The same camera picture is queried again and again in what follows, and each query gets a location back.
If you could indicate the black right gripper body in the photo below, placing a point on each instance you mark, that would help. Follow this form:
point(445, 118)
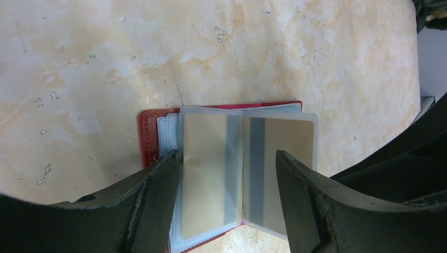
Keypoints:
point(411, 166)

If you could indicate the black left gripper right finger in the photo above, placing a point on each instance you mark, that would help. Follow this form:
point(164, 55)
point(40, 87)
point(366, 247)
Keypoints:
point(322, 215)

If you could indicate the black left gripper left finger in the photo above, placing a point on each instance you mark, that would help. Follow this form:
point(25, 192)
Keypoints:
point(132, 215)

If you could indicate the red leather card holder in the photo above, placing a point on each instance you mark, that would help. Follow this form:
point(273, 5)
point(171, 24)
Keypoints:
point(265, 128)

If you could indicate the black floral blanket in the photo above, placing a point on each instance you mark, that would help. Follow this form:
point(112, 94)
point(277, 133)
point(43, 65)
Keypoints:
point(430, 14)

